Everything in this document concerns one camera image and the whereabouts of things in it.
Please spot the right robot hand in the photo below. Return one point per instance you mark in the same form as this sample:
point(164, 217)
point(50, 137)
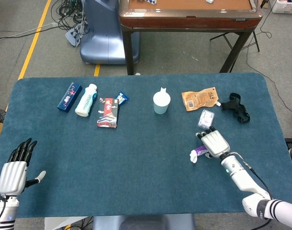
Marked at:
point(215, 143)

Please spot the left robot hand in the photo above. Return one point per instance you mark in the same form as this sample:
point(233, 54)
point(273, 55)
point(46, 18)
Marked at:
point(11, 178)

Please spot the purple white tube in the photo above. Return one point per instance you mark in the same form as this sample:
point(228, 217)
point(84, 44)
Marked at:
point(200, 150)

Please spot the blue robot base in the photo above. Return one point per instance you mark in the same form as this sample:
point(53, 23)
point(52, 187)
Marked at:
point(145, 222)

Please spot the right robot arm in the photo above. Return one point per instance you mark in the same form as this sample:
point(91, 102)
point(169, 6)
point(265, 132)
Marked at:
point(241, 178)

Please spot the clear plastic case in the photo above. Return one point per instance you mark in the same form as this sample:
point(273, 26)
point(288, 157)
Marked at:
point(206, 118)

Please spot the orange spout pouch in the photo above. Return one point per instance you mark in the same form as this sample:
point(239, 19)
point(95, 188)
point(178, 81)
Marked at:
point(199, 99)

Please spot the white light-blue cup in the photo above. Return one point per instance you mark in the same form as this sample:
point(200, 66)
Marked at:
point(161, 103)

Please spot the blue felt table mat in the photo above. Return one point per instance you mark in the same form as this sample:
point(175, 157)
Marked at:
point(136, 155)

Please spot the dark blue carton box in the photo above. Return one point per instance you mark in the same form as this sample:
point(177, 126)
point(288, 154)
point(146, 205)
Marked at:
point(69, 97)

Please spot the blue cookie snack packet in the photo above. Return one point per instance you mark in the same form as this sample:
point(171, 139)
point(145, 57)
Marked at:
point(122, 97)

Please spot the white plastic bottle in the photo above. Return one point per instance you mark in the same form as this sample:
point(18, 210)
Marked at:
point(85, 101)

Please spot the black folding stand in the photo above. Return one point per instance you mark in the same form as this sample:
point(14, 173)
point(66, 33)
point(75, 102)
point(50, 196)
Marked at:
point(256, 40)

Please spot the red black flat box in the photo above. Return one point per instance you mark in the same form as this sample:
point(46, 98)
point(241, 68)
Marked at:
point(108, 112)

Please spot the brown mahjong table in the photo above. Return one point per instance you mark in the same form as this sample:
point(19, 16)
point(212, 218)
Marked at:
point(189, 21)

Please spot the white mahjong tile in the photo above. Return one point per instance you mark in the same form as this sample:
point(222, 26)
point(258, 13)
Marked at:
point(210, 1)

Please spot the white storage box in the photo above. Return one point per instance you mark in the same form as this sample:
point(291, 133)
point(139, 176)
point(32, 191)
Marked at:
point(286, 7)

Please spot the grey power strip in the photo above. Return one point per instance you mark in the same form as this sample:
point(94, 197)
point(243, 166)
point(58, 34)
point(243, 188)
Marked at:
point(72, 36)

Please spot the blue white snake puzzle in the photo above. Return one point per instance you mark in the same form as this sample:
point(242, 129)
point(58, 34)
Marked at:
point(151, 1)

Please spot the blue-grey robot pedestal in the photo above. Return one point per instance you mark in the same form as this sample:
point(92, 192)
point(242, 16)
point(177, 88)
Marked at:
point(102, 38)

